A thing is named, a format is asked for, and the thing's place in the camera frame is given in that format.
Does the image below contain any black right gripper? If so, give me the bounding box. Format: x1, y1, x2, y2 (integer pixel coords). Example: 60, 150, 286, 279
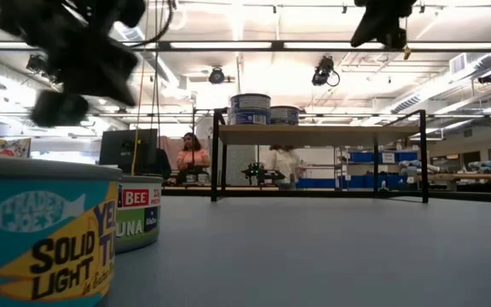
350, 0, 419, 49

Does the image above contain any blue label tuna can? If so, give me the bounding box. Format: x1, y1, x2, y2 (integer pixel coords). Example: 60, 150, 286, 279
229, 93, 272, 112
229, 109, 272, 126

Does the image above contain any black hanging cable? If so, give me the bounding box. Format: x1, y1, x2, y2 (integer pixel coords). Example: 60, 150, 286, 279
149, 0, 164, 142

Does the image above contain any wooden shelf with black legs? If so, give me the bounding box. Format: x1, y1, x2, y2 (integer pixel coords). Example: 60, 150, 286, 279
210, 107, 430, 204

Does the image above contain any wooden workbench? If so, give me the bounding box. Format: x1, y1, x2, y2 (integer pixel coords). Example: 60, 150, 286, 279
427, 171, 491, 185

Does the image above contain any black overhead rig beam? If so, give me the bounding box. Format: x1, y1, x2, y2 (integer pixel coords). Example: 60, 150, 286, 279
0, 39, 491, 53

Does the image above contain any person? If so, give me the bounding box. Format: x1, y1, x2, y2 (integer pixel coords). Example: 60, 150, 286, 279
173, 131, 211, 187
269, 143, 304, 191

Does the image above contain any black ceiling camera with cable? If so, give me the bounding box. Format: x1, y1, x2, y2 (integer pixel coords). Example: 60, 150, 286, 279
311, 55, 341, 88

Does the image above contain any floral patterned box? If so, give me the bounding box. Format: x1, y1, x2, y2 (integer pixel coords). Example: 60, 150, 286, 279
0, 136, 32, 159

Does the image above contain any teal Trader Joe's tuna can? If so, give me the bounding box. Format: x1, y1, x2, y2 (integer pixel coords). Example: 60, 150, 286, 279
0, 155, 124, 307

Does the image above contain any black monitor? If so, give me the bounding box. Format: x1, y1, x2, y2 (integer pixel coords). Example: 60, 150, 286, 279
98, 128, 159, 177

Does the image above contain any long blue cabinet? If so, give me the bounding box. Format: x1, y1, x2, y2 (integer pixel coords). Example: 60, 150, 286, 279
296, 174, 418, 191

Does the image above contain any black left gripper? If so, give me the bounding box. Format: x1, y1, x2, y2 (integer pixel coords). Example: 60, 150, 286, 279
0, 0, 147, 128

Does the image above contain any yellow hanging cable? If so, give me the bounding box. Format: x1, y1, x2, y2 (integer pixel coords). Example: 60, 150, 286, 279
130, 50, 144, 177

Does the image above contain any black metal table frame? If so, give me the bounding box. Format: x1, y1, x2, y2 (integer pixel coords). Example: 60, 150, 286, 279
159, 186, 491, 204

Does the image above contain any small black background robot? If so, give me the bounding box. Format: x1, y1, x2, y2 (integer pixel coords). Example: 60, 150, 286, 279
240, 161, 287, 187

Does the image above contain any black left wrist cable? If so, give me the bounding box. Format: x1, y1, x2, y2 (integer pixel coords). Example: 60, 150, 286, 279
136, 0, 175, 49

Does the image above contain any silver ventilation duct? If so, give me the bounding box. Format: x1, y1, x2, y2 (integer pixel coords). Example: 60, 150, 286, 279
392, 51, 491, 115

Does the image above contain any green Bumble Bee tuna can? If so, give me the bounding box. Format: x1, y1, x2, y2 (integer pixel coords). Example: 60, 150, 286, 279
114, 173, 165, 255

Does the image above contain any pink cloth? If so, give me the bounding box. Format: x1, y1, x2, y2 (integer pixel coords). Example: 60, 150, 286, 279
159, 136, 187, 171

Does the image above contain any silver-lidded tuna can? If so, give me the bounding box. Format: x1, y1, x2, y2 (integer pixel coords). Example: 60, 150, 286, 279
269, 105, 301, 117
269, 114, 301, 126

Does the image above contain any round black ceiling device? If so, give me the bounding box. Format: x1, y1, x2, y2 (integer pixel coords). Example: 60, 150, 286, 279
207, 67, 226, 85

